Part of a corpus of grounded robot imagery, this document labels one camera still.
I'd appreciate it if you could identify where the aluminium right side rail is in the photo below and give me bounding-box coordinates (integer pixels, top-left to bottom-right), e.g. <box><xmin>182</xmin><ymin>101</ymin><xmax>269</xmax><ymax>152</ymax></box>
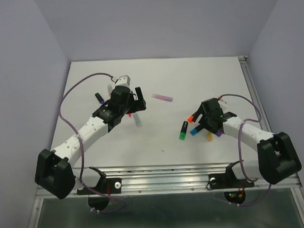
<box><xmin>238</xmin><ymin>56</ymin><xmax>272</xmax><ymax>132</ymax></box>

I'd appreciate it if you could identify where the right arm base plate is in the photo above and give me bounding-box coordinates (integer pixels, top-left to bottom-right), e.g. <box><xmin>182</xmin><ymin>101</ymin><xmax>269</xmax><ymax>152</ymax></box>
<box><xmin>206</xmin><ymin>173</ymin><xmax>255</xmax><ymax>191</ymax></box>

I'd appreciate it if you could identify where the green black highlighter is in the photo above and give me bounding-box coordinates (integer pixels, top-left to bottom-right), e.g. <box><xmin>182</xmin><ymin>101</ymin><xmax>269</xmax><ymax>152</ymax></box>
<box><xmin>179</xmin><ymin>121</ymin><xmax>188</xmax><ymax>140</ymax></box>

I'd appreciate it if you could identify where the gold highlighter cap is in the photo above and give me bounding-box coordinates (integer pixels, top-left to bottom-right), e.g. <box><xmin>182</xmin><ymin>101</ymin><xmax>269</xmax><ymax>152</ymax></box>
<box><xmin>206</xmin><ymin>132</ymin><xmax>213</xmax><ymax>142</ymax></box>

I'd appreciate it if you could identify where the pink pastel highlighter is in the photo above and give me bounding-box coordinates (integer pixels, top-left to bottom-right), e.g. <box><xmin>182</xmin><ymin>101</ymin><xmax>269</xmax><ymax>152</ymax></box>
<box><xmin>152</xmin><ymin>94</ymin><xmax>173</xmax><ymax>102</ymax></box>

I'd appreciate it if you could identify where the purple highlighter cap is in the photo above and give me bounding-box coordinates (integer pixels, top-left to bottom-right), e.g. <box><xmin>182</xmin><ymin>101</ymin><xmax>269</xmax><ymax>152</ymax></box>
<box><xmin>216</xmin><ymin>131</ymin><xmax>223</xmax><ymax>137</ymax></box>

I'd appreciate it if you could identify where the purple black highlighter body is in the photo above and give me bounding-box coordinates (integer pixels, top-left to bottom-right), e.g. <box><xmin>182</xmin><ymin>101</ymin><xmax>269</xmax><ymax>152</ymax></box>
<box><xmin>95</xmin><ymin>93</ymin><xmax>105</xmax><ymax>105</ymax></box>

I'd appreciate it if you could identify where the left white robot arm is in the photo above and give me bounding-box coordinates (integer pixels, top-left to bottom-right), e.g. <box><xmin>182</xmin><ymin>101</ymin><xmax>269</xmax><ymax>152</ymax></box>
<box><xmin>34</xmin><ymin>85</ymin><xmax>146</xmax><ymax>199</ymax></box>

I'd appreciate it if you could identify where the orange black highlighter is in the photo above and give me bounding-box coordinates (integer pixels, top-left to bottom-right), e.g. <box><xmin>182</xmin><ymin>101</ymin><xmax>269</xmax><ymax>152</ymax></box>
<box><xmin>188</xmin><ymin>115</ymin><xmax>195</xmax><ymax>123</ymax></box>

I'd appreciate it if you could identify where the blue black highlighter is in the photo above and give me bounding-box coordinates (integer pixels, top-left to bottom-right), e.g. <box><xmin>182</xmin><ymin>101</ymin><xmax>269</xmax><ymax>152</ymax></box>
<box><xmin>190</xmin><ymin>125</ymin><xmax>203</xmax><ymax>136</ymax></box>

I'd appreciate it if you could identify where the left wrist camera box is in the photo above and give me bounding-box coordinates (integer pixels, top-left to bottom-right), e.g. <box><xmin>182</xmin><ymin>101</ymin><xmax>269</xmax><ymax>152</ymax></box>
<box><xmin>115</xmin><ymin>75</ymin><xmax>131</xmax><ymax>88</ymax></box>

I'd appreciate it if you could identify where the peach pastel highlighter body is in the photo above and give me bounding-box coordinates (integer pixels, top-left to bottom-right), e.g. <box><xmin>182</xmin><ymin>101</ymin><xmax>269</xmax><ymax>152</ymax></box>
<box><xmin>107</xmin><ymin>84</ymin><xmax>113</xmax><ymax>96</ymax></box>

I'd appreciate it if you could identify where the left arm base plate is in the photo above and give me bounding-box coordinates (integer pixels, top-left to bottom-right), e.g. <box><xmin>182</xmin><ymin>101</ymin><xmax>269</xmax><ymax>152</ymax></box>
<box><xmin>91</xmin><ymin>177</ymin><xmax>122</xmax><ymax>195</ymax></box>

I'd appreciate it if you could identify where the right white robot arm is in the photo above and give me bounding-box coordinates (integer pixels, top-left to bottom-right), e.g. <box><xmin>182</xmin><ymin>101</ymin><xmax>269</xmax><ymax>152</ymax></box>
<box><xmin>188</xmin><ymin>98</ymin><xmax>302</xmax><ymax>190</ymax></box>

